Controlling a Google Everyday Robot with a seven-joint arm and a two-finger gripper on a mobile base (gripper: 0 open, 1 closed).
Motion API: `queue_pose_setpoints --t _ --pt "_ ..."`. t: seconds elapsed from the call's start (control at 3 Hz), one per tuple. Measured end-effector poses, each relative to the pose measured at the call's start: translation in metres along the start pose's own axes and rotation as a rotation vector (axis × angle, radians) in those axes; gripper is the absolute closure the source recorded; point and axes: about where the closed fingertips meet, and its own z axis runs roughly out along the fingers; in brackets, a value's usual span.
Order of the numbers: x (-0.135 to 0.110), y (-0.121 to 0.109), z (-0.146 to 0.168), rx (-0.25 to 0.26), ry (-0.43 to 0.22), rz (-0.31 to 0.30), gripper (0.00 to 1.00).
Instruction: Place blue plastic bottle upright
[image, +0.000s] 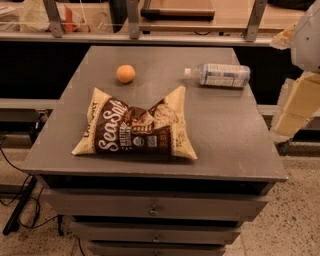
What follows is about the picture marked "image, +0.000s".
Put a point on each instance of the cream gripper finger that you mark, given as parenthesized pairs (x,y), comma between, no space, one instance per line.
(298,100)
(284,39)

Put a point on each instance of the clear plastic water bottle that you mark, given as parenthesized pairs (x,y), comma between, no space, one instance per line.
(220,75)

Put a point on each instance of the dark tray on shelf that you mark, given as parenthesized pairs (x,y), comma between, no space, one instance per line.
(178,9)

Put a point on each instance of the orange fruit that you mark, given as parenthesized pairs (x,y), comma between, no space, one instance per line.
(125,73)

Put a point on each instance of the brown sea salt chip bag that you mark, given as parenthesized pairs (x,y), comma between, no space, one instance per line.
(116,127)

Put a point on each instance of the grey metal drawer cabinet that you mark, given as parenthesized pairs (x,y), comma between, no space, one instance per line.
(147,163)

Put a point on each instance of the plastic bag on shelf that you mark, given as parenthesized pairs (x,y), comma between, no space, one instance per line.
(36,16)

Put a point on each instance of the black table leg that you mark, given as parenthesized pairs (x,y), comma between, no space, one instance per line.
(12,224)

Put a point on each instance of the grey metal shelf rail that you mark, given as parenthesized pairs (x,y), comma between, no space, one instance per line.
(236,22)

